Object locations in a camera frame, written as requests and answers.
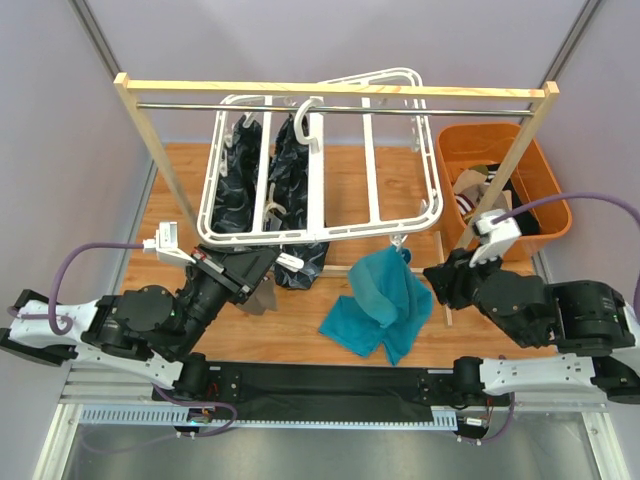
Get teal towel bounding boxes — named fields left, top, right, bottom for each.
left=319, top=246, right=434, bottom=366

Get white plastic clip hanger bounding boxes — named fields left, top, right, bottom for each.
left=197, top=67, right=444, bottom=247

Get purple cable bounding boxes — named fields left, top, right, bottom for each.
left=492, top=193, right=640, bottom=321
left=7, top=242, right=149, bottom=335

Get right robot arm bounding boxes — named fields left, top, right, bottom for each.
left=423, top=249, right=639, bottom=405

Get white hanger clip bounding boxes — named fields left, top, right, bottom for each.
left=276, top=252, right=305, bottom=272

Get beige maroon-cuffed sock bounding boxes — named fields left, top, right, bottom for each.
left=236, top=274, right=278, bottom=316

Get orange laundry basket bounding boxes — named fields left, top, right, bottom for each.
left=436, top=123, right=572, bottom=261

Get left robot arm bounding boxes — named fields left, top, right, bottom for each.
left=1, top=242, right=280, bottom=401

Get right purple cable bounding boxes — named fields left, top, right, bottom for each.
left=492, top=193, right=640, bottom=321

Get wooden clothes rack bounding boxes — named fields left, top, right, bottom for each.
left=113, top=72, right=561, bottom=329

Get dark patterned shorts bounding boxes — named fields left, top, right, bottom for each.
left=211, top=116, right=329, bottom=290

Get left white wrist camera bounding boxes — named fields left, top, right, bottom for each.
left=142, top=221, right=196, bottom=268

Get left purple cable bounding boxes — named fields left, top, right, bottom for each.
left=7, top=242, right=149, bottom=335

